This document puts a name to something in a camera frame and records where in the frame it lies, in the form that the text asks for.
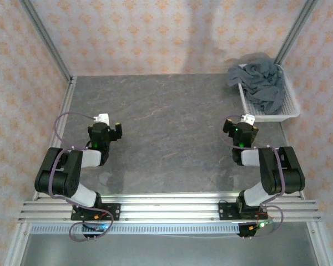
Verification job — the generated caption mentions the grey t-shirt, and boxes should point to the grey t-shirt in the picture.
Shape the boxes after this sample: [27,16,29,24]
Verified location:
[228,52,284,114]

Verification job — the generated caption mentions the white perforated plastic basket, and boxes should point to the white perforated plastic basket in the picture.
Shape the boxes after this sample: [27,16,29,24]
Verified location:
[237,63,301,122]

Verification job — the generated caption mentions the small circuit board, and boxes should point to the small circuit board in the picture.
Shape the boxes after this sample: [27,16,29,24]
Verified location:
[82,223,109,233]
[248,218,275,231]

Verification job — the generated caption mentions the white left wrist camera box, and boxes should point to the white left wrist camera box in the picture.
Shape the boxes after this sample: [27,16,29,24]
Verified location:
[95,112,110,126]

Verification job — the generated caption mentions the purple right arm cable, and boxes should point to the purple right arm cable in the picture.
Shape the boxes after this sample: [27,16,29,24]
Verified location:
[224,115,284,239]

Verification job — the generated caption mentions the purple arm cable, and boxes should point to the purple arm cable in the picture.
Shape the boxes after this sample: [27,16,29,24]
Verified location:
[224,115,284,239]
[48,111,114,242]

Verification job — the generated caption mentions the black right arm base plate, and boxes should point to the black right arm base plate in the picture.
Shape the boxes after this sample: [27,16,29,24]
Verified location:
[218,201,267,221]

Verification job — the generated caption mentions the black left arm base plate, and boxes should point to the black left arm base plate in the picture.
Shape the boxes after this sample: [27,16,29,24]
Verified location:
[70,203,121,222]

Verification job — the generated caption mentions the aluminium mounting rail beam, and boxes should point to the aluminium mounting rail beam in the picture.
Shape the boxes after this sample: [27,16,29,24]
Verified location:
[18,193,321,222]

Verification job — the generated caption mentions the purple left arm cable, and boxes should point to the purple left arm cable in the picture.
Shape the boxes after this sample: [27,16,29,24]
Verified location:
[48,111,114,242]

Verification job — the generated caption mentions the aluminium frame post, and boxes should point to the aluminium frame post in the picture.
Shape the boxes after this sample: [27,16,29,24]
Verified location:
[19,0,73,81]
[274,0,319,66]

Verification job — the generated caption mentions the white slotted cable duct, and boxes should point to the white slotted cable duct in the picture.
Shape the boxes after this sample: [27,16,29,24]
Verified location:
[30,223,241,235]

